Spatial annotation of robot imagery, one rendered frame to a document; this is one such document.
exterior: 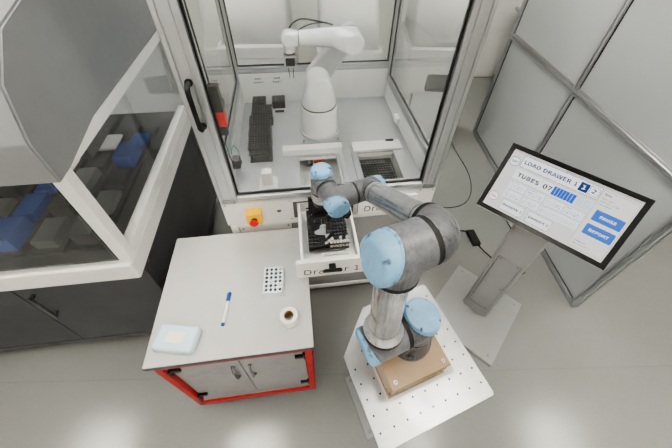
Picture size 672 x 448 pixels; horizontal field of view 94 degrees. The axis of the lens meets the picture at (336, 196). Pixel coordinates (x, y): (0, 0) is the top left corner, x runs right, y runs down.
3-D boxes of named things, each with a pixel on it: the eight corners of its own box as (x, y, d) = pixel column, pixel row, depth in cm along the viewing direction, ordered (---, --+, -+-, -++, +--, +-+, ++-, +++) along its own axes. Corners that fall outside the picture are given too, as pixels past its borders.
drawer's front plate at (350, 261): (365, 271, 136) (367, 257, 128) (297, 278, 133) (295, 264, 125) (364, 267, 137) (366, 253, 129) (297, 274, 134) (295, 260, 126)
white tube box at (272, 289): (283, 296, 133) (282, 292, 131) (263, 297, 133) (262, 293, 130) (284, 270, 142) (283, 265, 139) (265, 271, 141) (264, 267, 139)
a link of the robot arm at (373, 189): (486, 209, 66) (374, 166, 109) (444, 225, 63) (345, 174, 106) (486, 256, 70) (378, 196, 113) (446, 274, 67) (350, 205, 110)
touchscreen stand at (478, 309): (489, 367, 185) (594, 280, 112) (422, 316, 206) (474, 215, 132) (519, 306, 212) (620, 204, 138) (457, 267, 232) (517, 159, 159)
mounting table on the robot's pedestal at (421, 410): (483, 401, 118) (495, 394, 110) (377, 458, 106) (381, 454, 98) (418, 296, 147) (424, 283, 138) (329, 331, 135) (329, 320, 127)
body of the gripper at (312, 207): (308, 213, 127) (307, 192, 118) (329, 211, 127) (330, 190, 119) (309, 228, 121) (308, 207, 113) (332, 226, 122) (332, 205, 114)
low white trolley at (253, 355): (318, 394, 174) (313, 346, 119) (202, 411, 168) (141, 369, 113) (310, 296, 214) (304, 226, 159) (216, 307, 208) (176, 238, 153)
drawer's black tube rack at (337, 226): (348, 251, 141) (349, 242, 136) (309, 255, 139) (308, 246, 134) (341, 213, 156) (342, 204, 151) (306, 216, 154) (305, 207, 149)
